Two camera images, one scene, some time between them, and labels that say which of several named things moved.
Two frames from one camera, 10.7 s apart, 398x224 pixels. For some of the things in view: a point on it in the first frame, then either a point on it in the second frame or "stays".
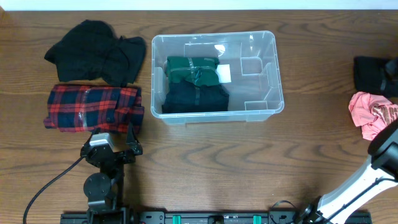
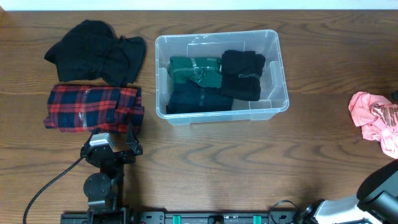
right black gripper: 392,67 -> 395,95
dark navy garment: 186,96 stays
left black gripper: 116,157 stays
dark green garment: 201,71 stays
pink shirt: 372,113 stays
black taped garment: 371,76 -> 240,76
